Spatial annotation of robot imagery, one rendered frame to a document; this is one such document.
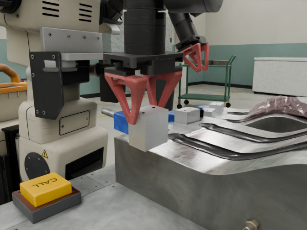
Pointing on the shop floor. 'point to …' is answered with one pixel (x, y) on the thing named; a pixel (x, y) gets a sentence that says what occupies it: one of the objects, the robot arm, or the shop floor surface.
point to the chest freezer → (280, 75)
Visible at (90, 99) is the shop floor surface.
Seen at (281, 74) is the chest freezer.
